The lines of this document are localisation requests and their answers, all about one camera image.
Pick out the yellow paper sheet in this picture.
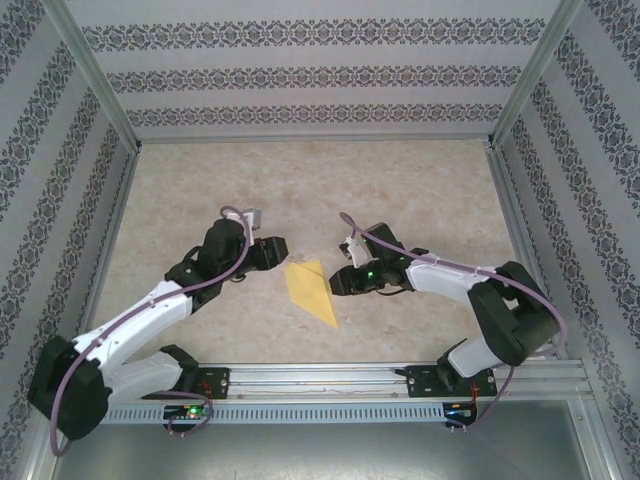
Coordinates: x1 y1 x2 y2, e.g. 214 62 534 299
282 258 341 330

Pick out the aluminium table side rail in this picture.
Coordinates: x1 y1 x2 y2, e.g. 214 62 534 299
485 147 571 360
69 148 141 365

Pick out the long aluminium mounting rail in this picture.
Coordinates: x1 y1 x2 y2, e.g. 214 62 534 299
107 362 586 402

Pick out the slotted grey cable duct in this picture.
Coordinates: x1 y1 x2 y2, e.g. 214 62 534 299
102 402 447 427

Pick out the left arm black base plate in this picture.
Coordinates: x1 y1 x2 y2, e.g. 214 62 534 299
192 367 232 401

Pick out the aluminium frame beam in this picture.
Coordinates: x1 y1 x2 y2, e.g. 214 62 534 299
569 399 634 480
12 404 71 480

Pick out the aluminium table end rail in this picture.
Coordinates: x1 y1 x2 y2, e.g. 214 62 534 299
135 133 494 147

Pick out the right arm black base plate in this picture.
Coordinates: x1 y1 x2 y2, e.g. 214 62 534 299
406 364 497 400

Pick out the grey metal panel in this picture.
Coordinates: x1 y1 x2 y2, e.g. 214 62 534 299
52 422 616 480

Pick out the aluminium frame post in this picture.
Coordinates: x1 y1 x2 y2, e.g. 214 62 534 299
485 0 587 150
38 0 142 152

